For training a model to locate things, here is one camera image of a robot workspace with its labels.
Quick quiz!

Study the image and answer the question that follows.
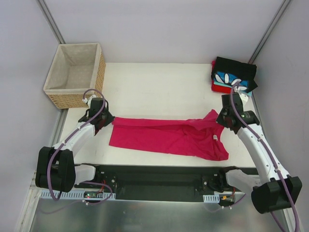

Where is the magenta pink t-shirt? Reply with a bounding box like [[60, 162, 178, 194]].
[[109, 110, 229, 161]]

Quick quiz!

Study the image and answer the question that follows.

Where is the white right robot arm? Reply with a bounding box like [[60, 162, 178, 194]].
[[215, 93, 302, 214]]

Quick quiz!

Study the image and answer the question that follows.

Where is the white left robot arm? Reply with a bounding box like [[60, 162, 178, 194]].
[[35, 96, 114, 192]]

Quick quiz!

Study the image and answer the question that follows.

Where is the red folded t-shirt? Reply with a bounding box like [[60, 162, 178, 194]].
[[211, 82, 231, 94]]

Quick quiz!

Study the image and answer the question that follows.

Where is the light teal folded t-shirt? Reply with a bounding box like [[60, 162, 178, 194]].
[[214, 81, 252, 95]]

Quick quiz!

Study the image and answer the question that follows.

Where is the black folded printed t-shirt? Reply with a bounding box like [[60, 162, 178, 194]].
[[211, 57, 258, 92]]

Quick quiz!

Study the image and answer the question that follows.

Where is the woven wicker basket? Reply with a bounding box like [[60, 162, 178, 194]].
[[43, 43, 106, 109]]

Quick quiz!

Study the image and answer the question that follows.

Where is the magenta folded t-shirt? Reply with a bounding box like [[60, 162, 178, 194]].
[[211, 60, 216, 69]]

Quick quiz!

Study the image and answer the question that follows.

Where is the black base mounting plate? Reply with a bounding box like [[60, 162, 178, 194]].
[[72, 162, 246, 202]]

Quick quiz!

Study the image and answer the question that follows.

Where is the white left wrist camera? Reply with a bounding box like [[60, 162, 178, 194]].
[[82, 95, 96, 104]]

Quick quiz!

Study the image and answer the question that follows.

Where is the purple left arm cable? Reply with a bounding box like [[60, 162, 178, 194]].
[[39, 88, 114, 215]]

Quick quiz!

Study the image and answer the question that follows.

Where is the right white cable duct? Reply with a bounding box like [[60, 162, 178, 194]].
[[203, 194, 220, 203]]

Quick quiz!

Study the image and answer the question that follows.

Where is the white cable duct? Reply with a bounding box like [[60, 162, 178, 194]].
[[203, 194, 220, 203], [41, 190, 116, 201]]

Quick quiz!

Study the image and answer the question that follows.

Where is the left white cable duct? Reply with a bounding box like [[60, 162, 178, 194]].
[[41, 190, 116, 201]]

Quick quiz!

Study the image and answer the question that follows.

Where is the left aluminium corner post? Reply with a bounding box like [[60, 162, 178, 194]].
[[36, 0, 66, 44]]

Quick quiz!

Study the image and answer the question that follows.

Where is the aluminium corner post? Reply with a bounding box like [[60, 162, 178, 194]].
[[36, 0, 66, 44], [248, 0, 293, 64]]

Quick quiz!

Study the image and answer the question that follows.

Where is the right aluminium corner post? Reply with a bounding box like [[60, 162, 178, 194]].
[[248, 0, 293, 64]]

